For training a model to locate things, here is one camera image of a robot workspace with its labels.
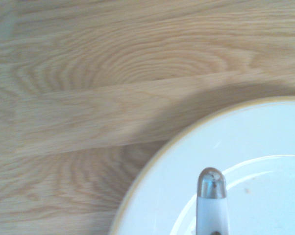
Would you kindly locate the white plate with gold rim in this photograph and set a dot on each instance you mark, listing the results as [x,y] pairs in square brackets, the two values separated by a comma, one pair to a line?
[260,137]

